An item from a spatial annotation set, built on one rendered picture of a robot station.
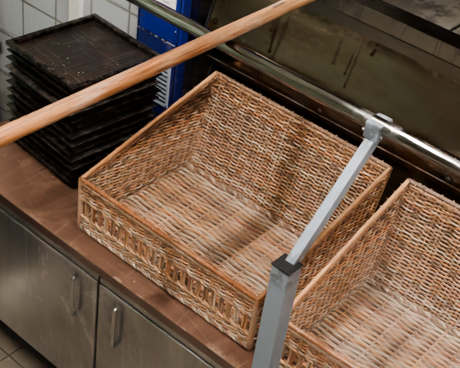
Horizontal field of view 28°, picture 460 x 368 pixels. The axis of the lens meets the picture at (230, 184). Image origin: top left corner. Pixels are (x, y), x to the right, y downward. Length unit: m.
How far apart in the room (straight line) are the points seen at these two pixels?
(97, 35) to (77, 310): 0.71
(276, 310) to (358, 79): 0.67
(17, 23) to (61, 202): 0.86
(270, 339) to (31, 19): 1.54
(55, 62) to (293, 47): 0.59
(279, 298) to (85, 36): 1.03
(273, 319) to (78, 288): 0.70
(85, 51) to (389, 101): 0.78
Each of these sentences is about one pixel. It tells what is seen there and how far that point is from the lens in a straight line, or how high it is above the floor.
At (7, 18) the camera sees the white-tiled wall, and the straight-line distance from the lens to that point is 3.06.
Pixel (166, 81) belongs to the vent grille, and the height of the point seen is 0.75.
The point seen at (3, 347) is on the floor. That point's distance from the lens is 2.77.
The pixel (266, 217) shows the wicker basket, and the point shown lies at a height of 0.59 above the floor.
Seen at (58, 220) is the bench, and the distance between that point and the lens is 2.28.
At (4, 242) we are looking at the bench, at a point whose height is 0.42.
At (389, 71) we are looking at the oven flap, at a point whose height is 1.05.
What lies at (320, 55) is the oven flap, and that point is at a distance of 2.19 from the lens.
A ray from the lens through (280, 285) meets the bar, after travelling 1.66.
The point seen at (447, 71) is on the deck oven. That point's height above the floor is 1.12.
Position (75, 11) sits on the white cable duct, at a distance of 2.75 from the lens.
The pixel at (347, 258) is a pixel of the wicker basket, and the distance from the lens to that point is 2.02.
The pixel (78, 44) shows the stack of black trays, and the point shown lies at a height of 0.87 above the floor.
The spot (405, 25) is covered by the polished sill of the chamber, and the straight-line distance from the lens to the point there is 2.04.
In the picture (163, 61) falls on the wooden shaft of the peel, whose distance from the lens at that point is 1.69.
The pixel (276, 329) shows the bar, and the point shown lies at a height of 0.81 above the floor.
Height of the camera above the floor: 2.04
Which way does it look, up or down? 37 degrees down
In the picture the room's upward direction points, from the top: 9 degrees clockwise
